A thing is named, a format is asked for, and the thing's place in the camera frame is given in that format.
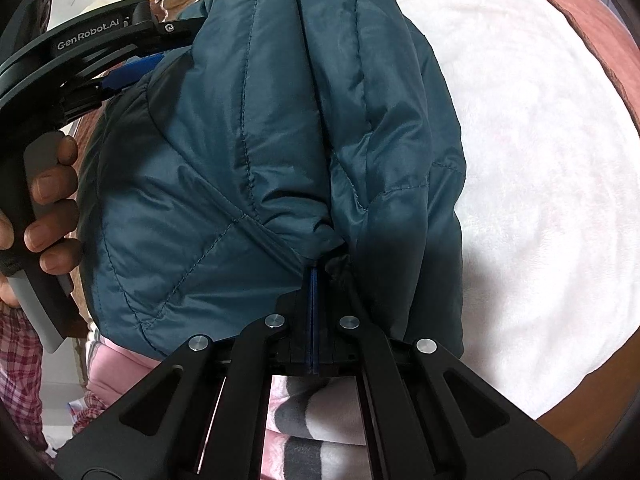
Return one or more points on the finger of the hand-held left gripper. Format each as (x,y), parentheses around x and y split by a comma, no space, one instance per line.
(130,72)
(172,26)

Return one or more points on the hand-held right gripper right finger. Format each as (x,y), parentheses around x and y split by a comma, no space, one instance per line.
(330,340)

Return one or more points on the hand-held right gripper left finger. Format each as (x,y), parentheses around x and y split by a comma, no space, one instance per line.
(300,330)

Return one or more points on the teal puffer jacket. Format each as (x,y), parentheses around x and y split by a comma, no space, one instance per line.
(250,135)

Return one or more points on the person's left hand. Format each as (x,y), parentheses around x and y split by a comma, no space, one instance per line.
(55,210)

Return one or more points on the pink grey striped blanket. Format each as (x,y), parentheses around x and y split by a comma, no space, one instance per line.
(310,410)

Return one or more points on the white fluffy blanket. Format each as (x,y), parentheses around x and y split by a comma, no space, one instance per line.
(525,185)

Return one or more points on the red plaid pants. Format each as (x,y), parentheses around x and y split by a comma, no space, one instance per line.
(20,360)

